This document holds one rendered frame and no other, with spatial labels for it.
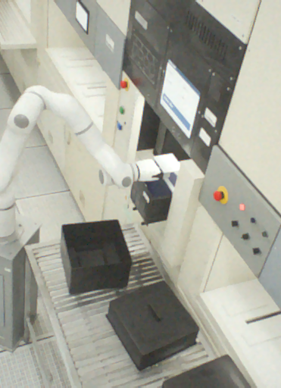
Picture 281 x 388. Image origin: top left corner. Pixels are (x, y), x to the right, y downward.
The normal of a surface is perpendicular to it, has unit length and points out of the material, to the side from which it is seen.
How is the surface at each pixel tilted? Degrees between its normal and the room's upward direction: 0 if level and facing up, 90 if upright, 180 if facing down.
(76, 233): 90
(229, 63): 90
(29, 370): 0
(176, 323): 0
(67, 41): 90
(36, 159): 0
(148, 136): 90
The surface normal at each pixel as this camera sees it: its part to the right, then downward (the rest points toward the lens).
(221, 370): 0.15, -0.75
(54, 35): 0.40, 0.64
